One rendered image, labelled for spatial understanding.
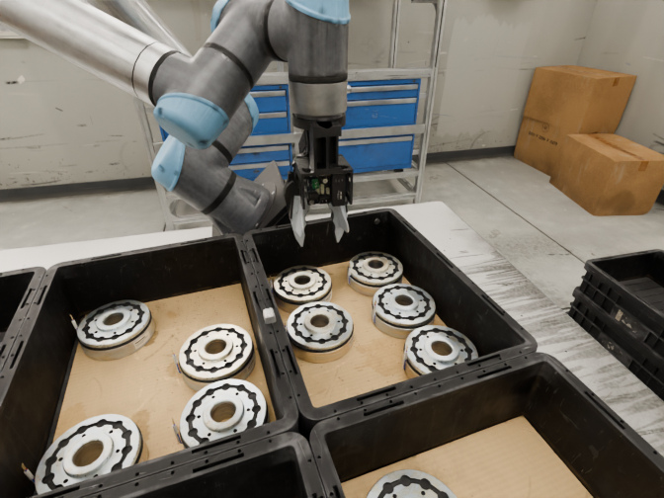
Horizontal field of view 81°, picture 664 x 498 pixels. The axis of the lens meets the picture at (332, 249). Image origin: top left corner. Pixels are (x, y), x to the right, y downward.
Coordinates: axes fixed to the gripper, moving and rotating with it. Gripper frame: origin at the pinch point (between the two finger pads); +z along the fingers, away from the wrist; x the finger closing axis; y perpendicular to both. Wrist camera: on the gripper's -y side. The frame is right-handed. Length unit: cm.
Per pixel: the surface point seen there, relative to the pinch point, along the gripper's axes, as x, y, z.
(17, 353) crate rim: -39.4, 14.8, 2.3
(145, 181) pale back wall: -88, -260, 89
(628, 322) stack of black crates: 90, -5, 44
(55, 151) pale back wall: -143, -261, 61
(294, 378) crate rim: -8.1, 26.1, 2.1
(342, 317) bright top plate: 1.4, 10.5, 9.1
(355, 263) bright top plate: 7.6, -3.5, 9.3
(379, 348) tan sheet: 6.2, 15.4, 12.1
